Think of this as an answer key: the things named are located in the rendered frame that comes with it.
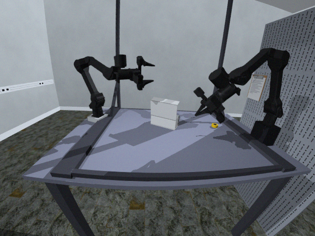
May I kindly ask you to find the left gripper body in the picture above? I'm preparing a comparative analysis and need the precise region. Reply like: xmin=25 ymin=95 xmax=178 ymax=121
xmin=193 ymin=87 xmax=227 ymax=123

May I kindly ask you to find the white box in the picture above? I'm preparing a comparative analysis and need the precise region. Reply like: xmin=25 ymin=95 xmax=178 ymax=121
xmin=151 ymin=97 xmax=180 ymax=130

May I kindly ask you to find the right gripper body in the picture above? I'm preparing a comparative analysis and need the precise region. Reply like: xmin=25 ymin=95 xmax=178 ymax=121
xmin=127 ymin=56 xmax=143 ymax=90

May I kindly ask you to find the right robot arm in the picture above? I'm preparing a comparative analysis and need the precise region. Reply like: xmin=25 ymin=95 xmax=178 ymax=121
xmin=74 ymin=55 xmax=143 ymax=118

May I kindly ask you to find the white ruled paper sheet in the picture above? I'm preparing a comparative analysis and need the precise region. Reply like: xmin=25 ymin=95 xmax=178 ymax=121
xmin=247 ymin=76 xmax=266 ymax=101

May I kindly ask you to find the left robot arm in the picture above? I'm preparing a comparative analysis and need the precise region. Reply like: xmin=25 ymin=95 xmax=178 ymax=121
xmin=205 ymin=48 xmax=290 ymax=127

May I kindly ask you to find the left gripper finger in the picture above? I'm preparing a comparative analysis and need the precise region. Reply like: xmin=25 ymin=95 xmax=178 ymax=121
xmin=195 ymin=108 xmax=212 ymax=116
xmin=195 ymin=101 xmax=205 ymax=115

